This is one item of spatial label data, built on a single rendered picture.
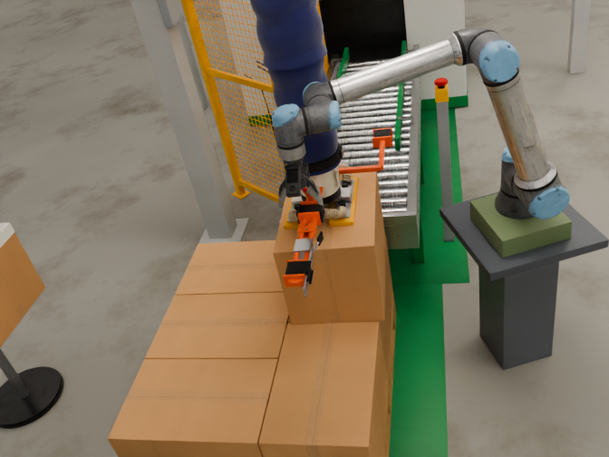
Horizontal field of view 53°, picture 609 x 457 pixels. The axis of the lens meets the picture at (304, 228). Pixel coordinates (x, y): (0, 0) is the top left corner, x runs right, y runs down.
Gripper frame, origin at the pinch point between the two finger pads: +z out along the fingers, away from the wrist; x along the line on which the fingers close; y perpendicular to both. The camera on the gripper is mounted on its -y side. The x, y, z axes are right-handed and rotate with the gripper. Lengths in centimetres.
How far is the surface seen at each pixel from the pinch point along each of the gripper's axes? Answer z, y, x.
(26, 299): 58, 21, 145
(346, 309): 59, 10, -9
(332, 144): -4.5, 36.0, -8.3
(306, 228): 12.0, 4.0, 0.4
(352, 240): 26.2, 14.1, -14.5
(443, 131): 44, 131, -55
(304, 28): -52, 32, -5
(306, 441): 67, -48, 2
